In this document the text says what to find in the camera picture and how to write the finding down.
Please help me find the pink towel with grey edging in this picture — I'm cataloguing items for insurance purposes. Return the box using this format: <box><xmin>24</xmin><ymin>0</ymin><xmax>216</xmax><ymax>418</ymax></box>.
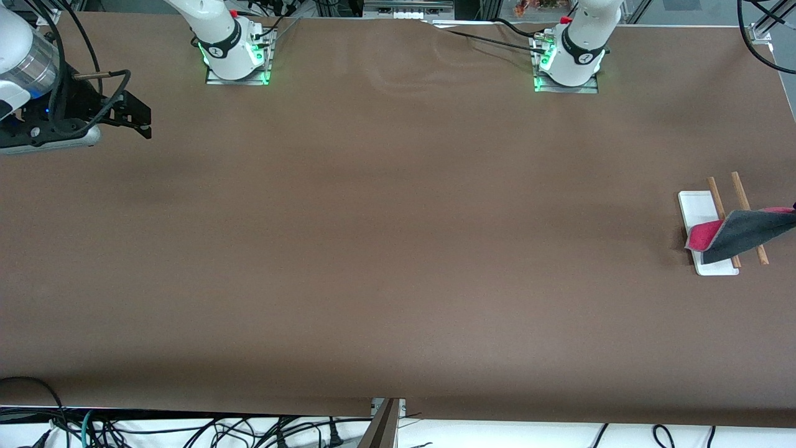
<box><xmin>684</xmin><ymin>206</ymin><xmax>796</xmax><ymax>265</ymax></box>

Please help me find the long black cable on table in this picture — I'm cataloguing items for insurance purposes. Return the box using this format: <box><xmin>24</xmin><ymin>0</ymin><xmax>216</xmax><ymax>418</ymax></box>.
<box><xmin>429</xmin><ymin>22</ymin><xmax>551</xmax><ymax>58</ymax></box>

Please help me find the short black cable on table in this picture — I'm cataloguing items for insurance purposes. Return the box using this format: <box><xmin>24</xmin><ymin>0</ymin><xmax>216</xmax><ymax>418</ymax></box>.
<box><xmin>490</xmin><ymin>17</ymin><xmax>551</xmax><ymax>42</ymax></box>

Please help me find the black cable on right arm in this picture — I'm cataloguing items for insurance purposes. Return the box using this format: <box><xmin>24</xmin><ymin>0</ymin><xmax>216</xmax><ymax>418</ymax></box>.
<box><xmin>25</xmin><ymin>0</ymin><xmax>132</xmax><ymax>134</ymax></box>

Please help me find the thick black cable at corner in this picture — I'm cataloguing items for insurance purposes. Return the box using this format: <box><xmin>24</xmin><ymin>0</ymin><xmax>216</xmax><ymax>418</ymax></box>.
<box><xmin>736</xmin><ymin>0</ymin><xmax>796</xmax><ymax>76</ymax></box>

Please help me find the white power strip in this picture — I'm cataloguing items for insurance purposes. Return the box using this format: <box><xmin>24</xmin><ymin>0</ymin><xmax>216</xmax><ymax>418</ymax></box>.
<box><xmin>363</xmin><ymin>0</ymin><xmax>456</xmax><ymax>21</ymax></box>

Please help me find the black looped cable under table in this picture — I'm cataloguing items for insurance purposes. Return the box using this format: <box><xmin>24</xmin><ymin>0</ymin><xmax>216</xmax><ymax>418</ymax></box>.
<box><xmin>0</xmin><ymin>376</ymin><xmax>68</xmax><ymax>448</ymax></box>

